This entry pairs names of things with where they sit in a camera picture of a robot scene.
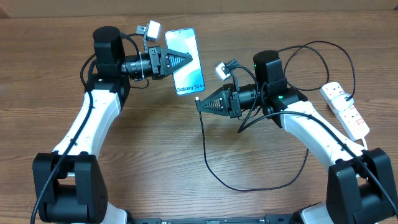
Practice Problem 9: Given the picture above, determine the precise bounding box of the white charger plug adapter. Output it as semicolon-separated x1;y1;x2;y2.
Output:
330;93;354;113

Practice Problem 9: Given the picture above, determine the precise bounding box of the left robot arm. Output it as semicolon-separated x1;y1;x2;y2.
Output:
30;26;193;223

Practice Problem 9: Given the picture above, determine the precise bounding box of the white power strip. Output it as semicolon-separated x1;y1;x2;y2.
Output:
320;82;370;141

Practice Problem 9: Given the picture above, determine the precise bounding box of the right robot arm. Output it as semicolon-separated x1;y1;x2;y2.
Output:
196;50;397;223

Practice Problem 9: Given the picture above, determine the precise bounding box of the Samsung Galaxy smartphone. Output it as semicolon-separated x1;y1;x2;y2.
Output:
165;28;205;96

